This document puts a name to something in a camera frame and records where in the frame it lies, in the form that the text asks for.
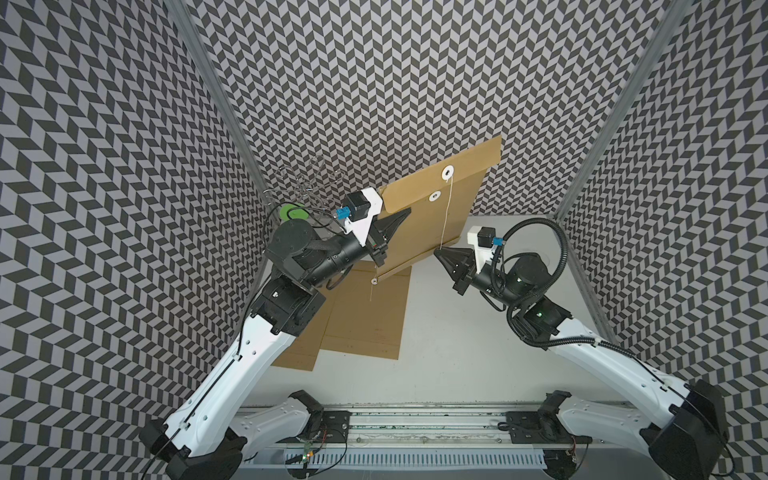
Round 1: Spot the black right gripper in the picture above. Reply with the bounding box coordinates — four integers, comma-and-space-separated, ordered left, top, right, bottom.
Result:
433, 245, 525, 310

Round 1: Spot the brown file bag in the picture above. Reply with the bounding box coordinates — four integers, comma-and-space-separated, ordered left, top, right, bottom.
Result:
273, 290, 337, 372
376, 136, 502, 283
321, 261, 411, 360

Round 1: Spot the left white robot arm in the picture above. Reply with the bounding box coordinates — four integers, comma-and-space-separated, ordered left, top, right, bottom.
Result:
139, 209, 411, 479

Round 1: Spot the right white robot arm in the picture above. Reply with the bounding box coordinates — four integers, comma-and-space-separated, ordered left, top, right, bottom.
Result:
506, 296, 728, 479

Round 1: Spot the green plastic goblet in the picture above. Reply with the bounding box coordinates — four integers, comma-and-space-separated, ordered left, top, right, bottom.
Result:
279, 203, 310, 221

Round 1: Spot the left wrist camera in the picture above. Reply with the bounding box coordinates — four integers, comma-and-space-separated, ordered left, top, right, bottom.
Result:
333, 187, 383, 246

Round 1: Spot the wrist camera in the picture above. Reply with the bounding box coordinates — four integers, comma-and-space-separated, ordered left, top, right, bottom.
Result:
333, 187, 383, 246
467, 226, 504, 272

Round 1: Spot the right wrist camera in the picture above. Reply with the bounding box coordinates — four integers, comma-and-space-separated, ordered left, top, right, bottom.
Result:
467, 226, 504, 272

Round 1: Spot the metal wire cup rack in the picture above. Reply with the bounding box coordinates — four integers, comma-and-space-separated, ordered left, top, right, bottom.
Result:
263, 163, 343, 210

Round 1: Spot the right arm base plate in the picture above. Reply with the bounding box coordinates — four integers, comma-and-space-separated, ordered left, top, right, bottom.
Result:
499, 411, 593, 446

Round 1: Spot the aluminium front rail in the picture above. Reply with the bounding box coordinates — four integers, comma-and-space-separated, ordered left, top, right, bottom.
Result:
233, 405, 649, 450

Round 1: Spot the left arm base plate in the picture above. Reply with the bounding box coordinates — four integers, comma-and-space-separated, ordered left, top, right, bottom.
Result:
295, 410, 352, 444

